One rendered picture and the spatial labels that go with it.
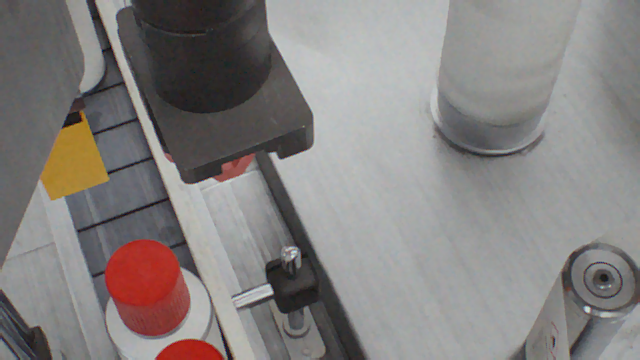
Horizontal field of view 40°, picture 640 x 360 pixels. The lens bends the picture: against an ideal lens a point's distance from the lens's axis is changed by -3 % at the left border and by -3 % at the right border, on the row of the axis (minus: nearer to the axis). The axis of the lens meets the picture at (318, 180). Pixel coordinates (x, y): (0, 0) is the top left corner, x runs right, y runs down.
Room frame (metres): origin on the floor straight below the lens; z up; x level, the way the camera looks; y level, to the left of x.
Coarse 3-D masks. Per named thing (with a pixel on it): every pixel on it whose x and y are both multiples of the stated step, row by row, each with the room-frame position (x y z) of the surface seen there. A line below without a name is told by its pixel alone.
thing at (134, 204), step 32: (96, 32) 0.49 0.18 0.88; (96, 96) 0.42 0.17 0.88; (128, 96) 0.42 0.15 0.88; (96, 128) 0.39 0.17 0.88; (128, 128) 0.39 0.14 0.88; (128, 160) 0.36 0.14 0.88; (96, 192) 0.34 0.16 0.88; (128, 192) 0.34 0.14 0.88; (160, 192) 0.33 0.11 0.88; (96, 224) 0.31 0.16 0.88; (128, 224) 0.31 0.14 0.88; (160, 224) 0.31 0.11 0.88; (96, 256) 0.28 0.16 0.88; (192, 256) 0.28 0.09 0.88; (96, 288) 0.26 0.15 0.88
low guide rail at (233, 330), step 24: (96, 0) 0.49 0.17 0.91; (120, 48) 0.44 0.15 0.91; (144, 120) 0.37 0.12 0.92; (168, 168) 0.33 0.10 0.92; (168, 192) 0.32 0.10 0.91; (192, 216) 0.29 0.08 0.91; (192, 240) 0.28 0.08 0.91; (216, 264) 0.26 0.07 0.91; (216, 288) 0.24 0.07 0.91; (216, 312) 0.23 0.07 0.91; (240, 336) 0.21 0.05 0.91
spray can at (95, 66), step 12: (72, 0) 0.43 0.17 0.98; (84, 0) 0.45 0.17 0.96; (72, 12) 0.43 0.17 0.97; (84, 12) 0.44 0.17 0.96; (84, 24) 0.44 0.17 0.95; (84, 36) 0.43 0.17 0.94; (96, 36) 0.45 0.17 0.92; (84, 48) 0.43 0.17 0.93; (96, 48) 0.44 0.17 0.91; (84, 60) 0.43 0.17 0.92; (96, 60) 0.44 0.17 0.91; (96, 72) 0.43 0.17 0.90; (84, 84) 0.42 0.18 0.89; (96, 84) 0.43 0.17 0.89; (84, 96) 0.42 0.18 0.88
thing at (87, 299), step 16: (48, 208) 0.27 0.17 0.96; (64, 208) 0.27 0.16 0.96; (64, 224) 0.26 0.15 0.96; (64, 240) 0.25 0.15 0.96; (80, 240) 0.26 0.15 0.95; (64, 256) 0.24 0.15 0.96; (80, 256) 0.24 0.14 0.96; (80, 272) 0.23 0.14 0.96; (80, 288) 0.22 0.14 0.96; (80, 304) 0.21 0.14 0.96; (96, 304) 0.21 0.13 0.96; (96, 320) 0.20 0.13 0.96; (96, 336) 0.19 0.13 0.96; (96, 352) 0.18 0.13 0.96; (112, 352) 0.18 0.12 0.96
